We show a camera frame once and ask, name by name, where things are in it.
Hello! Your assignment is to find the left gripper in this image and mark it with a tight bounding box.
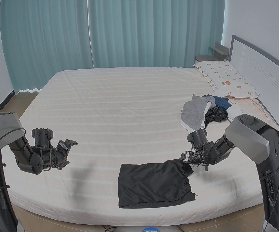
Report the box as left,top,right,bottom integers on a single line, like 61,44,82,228
48,139,79,171

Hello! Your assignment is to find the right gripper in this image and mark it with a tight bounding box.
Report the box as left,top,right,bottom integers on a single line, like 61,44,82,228
180,150,199,166

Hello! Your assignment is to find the black T-shirt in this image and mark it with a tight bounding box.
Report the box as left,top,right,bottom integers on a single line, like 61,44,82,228
118,159,199,208

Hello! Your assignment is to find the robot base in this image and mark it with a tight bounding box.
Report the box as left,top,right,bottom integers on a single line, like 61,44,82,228
113,226,178,232

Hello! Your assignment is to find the pile of clothes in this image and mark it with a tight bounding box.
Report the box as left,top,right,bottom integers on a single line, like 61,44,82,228
180,94,244,133

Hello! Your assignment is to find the bed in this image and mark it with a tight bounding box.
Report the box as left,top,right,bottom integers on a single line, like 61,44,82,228
9,35,279,227

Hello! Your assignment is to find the white printed pillow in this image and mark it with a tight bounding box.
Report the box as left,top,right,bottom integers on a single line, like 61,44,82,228
193,60,260,98

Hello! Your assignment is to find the grey bedside table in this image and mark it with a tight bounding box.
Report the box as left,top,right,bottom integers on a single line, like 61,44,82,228
195,43,230,62

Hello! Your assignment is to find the blue-green curtain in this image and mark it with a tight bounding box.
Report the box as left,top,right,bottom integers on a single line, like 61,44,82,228
88,0,225,68
1,0,94,94

